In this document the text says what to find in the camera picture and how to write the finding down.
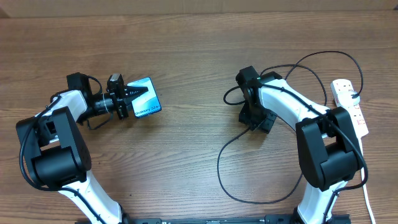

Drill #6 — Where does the white power strip cord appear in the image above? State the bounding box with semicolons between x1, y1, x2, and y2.
357;133;376;224

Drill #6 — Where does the blue Samsung Galaxy smartphone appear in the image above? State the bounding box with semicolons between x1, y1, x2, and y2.
127;77;162;118

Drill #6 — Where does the white power strip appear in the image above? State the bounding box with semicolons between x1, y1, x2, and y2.
330;79;369;138

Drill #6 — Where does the black USB charging cable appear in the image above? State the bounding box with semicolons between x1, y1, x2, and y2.
216;50;364;205

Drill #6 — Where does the cardboard back panel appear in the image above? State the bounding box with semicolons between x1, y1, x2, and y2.
1;0;397;18

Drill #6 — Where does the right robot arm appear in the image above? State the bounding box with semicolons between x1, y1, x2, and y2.
236;66;367;223

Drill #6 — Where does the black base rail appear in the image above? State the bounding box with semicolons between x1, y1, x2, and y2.
74;213;352;224

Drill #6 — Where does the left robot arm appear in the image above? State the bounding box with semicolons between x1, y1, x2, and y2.
16;73;162;223

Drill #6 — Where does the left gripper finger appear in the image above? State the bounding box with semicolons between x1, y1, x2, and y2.
116;101;134;119
123;85;148;101

